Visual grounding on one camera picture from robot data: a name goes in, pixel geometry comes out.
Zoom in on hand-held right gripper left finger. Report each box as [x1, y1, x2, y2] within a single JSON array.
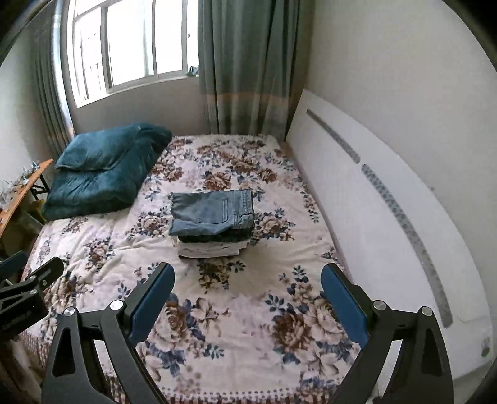
[[41, 262, 176, 404]]

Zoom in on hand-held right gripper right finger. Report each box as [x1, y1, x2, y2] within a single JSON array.
[[321, 263, 455, 404]]

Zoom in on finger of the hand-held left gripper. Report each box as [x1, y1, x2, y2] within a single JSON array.
[[0, 256, 65, 301], [0, 250, 29, 282]]

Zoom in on blue jeans pants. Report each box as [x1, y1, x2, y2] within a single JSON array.
[[169, 189, 256, 237]]

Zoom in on folded white pants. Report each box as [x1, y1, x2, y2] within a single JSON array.
[[173, 236, 251, 258]]

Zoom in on folded dark pants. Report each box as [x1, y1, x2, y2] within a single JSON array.
[[176, 226, 254, 245]]

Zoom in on wooden desk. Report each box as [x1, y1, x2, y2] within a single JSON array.
[[0, 158, 54, 238]]

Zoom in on small grey desk ornament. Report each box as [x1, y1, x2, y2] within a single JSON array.
[[0, 181, 17, 212], [17, 161, 41, 187]]

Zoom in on black folding desk leg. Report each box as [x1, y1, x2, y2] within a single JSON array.
[[29, 174, 52, 203]]

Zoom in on floral printed blanket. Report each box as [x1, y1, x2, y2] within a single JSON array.
[[16, 134, 373, 404]]

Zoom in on teal folded quilt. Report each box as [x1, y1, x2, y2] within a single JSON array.
[[41, 123, 172, 221]]

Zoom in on white headboard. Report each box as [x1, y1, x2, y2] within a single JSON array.
[[285, 89, 494, 385]]

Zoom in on teal pillow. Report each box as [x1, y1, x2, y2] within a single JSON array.
[[55, 123, 141, 172]]

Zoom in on window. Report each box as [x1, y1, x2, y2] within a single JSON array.
[[64, 0, 200, 108]]

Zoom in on green curtain with beige band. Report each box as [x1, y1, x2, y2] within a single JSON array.
[[197, 0, 311, 136]]

